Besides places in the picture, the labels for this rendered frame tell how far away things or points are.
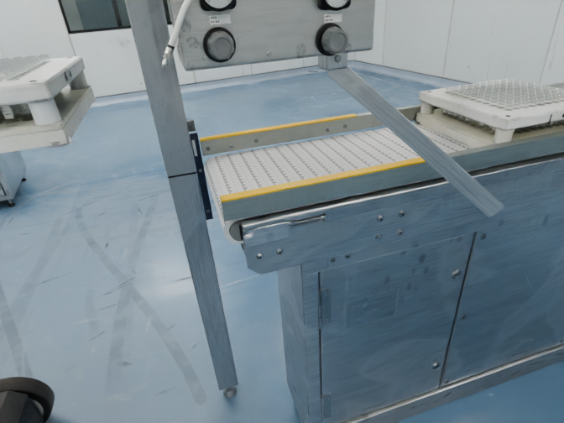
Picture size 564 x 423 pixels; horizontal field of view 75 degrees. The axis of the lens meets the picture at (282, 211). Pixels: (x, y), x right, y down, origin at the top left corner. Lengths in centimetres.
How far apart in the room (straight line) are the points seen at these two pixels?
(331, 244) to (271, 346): 85
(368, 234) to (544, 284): 63
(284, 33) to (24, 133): 31
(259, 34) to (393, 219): 37
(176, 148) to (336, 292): 43
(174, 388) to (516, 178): 113
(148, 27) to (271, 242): 42
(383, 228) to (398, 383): 55
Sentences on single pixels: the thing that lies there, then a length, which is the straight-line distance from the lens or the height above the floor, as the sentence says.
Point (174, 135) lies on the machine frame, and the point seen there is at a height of 85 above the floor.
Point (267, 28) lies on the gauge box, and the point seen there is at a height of 105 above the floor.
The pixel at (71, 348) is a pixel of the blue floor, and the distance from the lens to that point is 166.
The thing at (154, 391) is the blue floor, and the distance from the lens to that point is 139.
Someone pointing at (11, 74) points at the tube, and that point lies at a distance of 54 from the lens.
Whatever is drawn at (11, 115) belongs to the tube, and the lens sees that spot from 55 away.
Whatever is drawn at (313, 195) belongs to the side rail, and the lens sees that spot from 55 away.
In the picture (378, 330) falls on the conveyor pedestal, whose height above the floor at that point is 42.
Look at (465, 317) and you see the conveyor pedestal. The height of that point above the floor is 37.
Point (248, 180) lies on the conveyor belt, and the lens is 65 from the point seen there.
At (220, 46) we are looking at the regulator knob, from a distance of 40.
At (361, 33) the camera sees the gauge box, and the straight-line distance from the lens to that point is 48.
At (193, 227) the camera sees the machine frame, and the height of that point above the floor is 64.
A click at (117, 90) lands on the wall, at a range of 554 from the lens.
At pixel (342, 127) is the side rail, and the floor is 82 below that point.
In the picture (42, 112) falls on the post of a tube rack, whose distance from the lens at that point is 50.
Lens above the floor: 108
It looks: 30 degrees down
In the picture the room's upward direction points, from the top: 4 degrees counter-clockwise
